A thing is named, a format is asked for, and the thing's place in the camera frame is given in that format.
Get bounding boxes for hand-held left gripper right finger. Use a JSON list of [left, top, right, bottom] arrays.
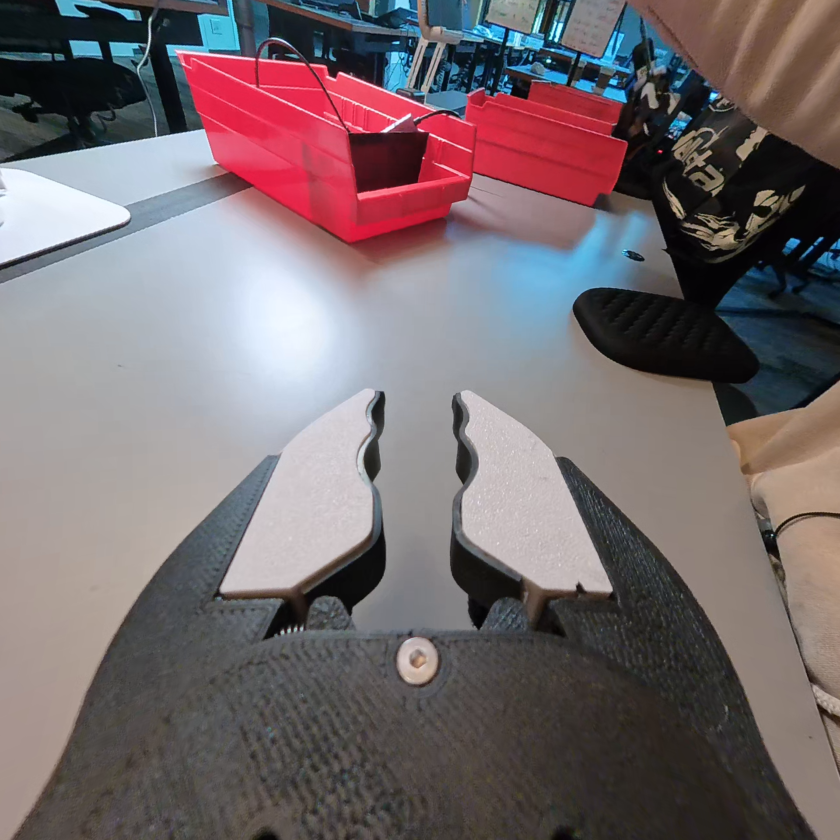
[[451, 390, 615, 626]]

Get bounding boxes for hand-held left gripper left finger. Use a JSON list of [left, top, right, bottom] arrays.
[[218, 388, 385, 619]]

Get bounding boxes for red plastic bin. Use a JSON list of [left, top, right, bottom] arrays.
[[466, 91, 629, 211], [177, 49, 476, 244], [528, 80, 624, 122]]

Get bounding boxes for person's right forearm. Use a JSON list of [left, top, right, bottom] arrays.
[[630, 0, 840, 168]]

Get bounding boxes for black chair armrest pad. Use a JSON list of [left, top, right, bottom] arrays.
[[573, 287, 761, 385]]

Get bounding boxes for black bin divider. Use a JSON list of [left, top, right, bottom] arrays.
[[348, 129, 431, 193]]

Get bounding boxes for printed black cloth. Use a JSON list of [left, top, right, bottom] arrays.
[[656, 92, 808, 263]]

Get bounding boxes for white tablet stand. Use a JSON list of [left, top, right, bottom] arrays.
[[0, 167, 132, 269]]

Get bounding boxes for black office chair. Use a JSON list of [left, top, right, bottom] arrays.
[[0, 36, 148, 142]]

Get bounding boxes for looped thin cable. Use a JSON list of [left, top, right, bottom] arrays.
[[255, 38, 345, 129]]

